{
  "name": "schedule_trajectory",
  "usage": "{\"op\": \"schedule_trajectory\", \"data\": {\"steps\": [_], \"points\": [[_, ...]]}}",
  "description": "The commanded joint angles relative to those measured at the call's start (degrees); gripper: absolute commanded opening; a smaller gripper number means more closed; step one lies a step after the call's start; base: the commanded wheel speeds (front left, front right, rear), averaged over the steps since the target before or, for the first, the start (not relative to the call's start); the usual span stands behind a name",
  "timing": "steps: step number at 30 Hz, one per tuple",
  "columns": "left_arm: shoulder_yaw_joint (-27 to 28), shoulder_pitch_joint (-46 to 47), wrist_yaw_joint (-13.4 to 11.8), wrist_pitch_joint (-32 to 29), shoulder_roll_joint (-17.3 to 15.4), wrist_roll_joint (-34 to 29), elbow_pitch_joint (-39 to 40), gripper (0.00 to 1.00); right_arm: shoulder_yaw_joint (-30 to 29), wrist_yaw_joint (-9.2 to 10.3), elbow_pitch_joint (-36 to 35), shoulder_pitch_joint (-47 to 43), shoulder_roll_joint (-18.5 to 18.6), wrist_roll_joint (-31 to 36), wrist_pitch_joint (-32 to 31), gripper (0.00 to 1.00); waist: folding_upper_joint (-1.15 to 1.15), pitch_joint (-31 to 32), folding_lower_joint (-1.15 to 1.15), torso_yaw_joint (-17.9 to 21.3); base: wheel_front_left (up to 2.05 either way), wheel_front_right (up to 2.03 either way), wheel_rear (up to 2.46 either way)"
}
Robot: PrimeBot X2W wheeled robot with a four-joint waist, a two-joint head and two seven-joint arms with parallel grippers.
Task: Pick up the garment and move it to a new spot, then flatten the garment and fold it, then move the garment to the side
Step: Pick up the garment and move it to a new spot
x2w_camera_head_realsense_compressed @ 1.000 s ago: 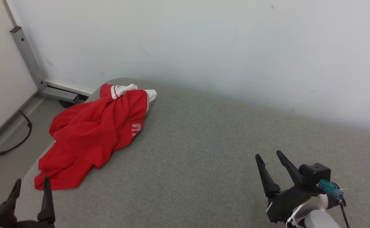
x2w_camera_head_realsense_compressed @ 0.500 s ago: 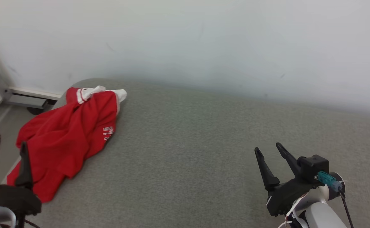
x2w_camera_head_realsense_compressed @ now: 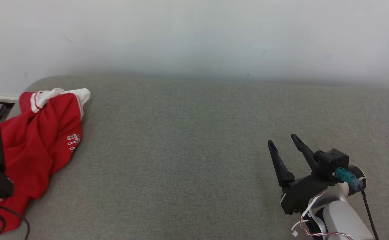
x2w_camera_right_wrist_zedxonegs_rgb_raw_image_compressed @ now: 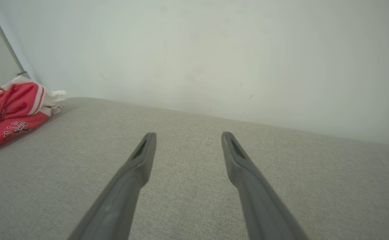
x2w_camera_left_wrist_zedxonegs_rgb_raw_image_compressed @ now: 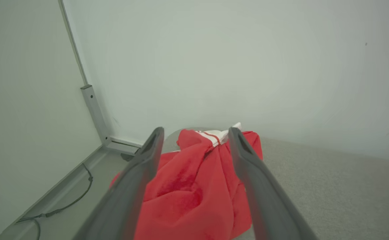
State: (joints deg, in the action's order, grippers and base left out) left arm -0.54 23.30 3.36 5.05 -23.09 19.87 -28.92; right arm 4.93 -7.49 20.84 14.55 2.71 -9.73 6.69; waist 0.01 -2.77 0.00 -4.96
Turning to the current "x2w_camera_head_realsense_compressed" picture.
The red basketball shorts white stripe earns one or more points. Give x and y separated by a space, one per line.
24 160

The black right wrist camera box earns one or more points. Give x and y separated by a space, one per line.
332 161

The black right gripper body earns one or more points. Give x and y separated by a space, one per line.
297 195

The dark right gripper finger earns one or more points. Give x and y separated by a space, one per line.
304 150
281 170

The teal right camera connector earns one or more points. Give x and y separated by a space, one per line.
347 177

